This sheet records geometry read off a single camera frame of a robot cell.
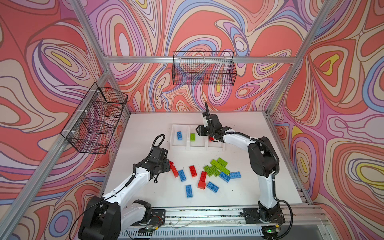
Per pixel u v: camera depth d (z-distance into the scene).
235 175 0.86
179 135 1.03
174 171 0.87
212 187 0.83
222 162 0.93
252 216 0.73
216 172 0.88
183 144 0.99
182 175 0.86
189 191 0.80
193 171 0.88
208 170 0.88
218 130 0.75
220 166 0.90
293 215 0.70
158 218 0.72
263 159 0.54
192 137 1.04
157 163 0.65
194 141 1.01
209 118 0.76
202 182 0.84
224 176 0.86
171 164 0.91
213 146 0.98
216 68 0.96
